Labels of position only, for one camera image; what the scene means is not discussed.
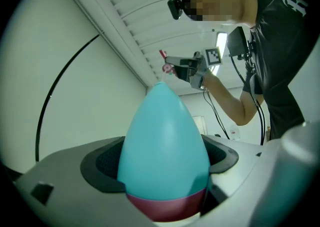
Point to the person's black t-shirt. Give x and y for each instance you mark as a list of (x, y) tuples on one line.
[(280, 51)]

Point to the black head-mounted camera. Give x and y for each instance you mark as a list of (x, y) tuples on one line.
[(175, 7)]

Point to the black chest-mounted box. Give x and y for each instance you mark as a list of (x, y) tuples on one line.
[(237, 42)]

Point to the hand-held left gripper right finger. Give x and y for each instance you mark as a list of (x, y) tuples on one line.
[(250, 183)]

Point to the person's right forearm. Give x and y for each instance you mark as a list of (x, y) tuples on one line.
[(232, 101)]

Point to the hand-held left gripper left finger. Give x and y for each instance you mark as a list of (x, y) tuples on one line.
[(65, 171)]

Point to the pink white spray head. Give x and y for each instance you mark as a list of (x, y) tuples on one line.
[(167, 67)]

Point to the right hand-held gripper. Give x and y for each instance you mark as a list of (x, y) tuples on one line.
[(200, 76)]

